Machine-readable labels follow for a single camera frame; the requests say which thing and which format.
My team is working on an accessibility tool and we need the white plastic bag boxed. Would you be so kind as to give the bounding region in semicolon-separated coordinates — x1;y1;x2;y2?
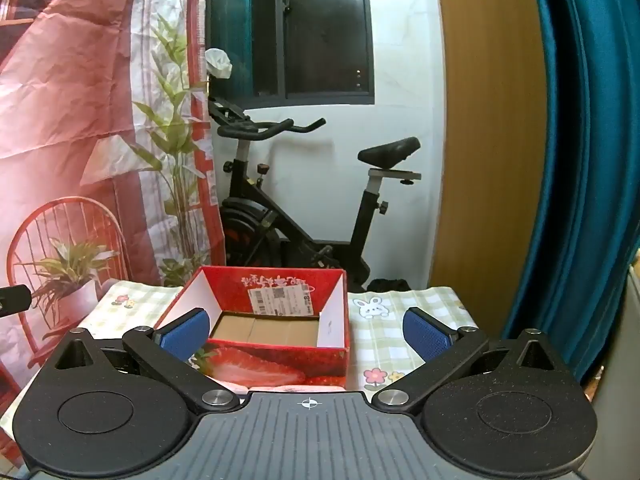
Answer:
205;47;233;81

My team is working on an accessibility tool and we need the printed wall backdrop cloth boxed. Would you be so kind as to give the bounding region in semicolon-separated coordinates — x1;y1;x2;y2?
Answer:
0;0;226;461

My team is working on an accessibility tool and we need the black exercise bike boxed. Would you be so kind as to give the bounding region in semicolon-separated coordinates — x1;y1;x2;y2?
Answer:
207;95;423;291

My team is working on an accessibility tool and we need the grey cabinet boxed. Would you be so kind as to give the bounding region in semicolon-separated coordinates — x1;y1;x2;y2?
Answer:
592;260;640;480

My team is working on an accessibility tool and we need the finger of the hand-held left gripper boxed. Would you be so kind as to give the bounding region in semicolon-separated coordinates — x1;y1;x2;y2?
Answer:
0;284;32;318

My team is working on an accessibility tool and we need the dark framed window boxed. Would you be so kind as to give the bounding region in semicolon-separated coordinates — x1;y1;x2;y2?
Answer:
205;0;376;108

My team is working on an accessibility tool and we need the green checked bunny tablecloth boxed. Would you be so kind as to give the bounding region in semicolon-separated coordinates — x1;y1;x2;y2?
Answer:
0;280;483;461

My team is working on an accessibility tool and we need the wooden door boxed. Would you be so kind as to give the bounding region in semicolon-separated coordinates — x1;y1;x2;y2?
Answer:
430;0;548;331

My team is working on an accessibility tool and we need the red strawberry print box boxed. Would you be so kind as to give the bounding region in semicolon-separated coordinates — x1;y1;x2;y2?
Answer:
152;266;351;392

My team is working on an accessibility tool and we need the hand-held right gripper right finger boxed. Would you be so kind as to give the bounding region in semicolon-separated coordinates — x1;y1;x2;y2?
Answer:
372;306;573;416

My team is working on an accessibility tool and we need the dark cloth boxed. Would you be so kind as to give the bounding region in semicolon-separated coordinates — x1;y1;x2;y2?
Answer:
367;277;412;292

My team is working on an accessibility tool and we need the teal curtain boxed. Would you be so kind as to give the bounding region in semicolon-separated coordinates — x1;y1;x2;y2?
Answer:
500;0;640;386

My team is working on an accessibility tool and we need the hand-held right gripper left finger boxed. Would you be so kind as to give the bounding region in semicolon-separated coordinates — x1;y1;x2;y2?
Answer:
50;309;241;413

